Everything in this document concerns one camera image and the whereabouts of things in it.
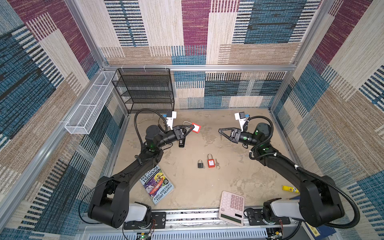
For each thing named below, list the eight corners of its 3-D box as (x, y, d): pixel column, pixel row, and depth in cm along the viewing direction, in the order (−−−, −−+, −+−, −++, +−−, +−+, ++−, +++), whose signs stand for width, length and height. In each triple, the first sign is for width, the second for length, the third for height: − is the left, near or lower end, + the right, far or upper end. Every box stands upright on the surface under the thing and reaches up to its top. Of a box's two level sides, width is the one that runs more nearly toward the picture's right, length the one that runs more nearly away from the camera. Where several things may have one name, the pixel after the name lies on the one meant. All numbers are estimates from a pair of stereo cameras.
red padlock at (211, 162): (207, 167, 93) (208, 166, 91) (207, 154, 99) (207, 153, 97) (215, 167, 93) (215, 166, 91) (214, 154, 99) (214, 153, 97)
